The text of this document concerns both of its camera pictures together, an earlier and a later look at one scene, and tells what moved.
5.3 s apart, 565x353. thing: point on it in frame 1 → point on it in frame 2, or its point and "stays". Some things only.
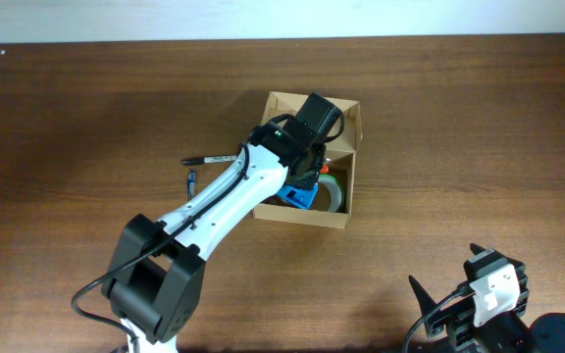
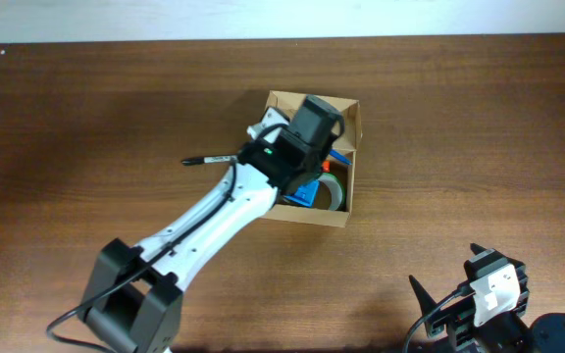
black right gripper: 452,312 stays
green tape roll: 336,192 stays
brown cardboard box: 339,158 stays
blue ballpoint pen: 191,183 → 339,156
